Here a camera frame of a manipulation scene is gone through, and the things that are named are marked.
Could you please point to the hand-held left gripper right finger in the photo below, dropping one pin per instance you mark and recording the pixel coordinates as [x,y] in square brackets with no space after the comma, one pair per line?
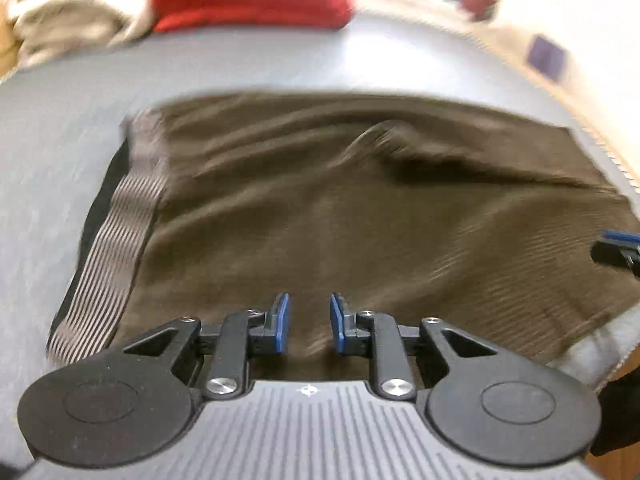
[336,325]

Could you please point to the purple mat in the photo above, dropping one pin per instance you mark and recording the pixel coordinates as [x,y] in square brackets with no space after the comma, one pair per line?
[547,57]

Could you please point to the cream fleece blanket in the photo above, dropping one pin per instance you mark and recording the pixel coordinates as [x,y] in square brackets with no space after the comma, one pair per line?
[75,15]

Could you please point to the person's black clothing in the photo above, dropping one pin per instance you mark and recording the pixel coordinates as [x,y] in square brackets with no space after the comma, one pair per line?
[622,420]

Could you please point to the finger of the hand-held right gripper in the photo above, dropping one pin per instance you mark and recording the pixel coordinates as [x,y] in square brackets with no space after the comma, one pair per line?
[612,252]
[622,238]

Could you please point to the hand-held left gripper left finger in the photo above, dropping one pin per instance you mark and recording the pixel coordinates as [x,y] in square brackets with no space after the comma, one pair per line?
[281,325]

